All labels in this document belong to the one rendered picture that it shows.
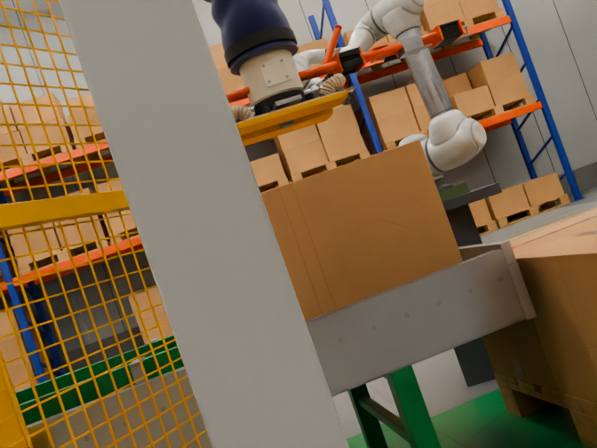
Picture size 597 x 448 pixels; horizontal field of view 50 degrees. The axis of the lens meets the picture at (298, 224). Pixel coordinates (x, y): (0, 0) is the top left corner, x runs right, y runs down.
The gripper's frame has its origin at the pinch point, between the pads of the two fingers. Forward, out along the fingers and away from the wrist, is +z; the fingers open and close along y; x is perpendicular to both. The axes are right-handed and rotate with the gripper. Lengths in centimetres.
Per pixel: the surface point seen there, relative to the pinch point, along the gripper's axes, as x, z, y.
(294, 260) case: 41, 26, 53
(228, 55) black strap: 36.4, 11.5, -11.0
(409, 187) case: 3, 28, 44
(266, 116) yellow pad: 33.9, 22.2, 12.3
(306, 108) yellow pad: 22.0, 21.8, 13.3
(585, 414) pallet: -18, 38, 117
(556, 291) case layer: -17, 47, 82
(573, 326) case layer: -17, 48, 92
